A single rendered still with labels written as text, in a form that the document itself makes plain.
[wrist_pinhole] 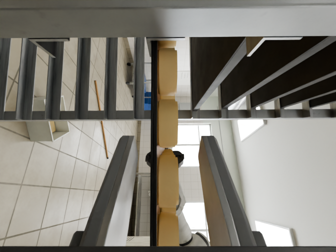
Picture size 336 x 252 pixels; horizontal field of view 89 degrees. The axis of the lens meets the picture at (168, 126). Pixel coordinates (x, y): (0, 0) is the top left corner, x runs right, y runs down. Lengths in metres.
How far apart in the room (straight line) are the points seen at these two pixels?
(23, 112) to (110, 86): 0.29
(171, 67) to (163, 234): 0.15
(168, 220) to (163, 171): 0.05
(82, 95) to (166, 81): 0.48
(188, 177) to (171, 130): 4.99
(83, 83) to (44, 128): 0.85
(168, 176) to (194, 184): 4.99
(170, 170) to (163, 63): 0.10
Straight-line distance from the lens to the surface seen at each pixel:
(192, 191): 5.13
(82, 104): 0.62
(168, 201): 0.16
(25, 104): 0.72
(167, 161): 0.16
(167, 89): 0.18
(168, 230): 0.18
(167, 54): 0.18
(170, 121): 0.15
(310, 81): 0.41
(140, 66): 0.61
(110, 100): 0.59
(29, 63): 0.76
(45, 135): 1.46
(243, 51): 0.23
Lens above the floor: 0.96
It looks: level
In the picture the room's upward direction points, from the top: 90 degrees clockwise
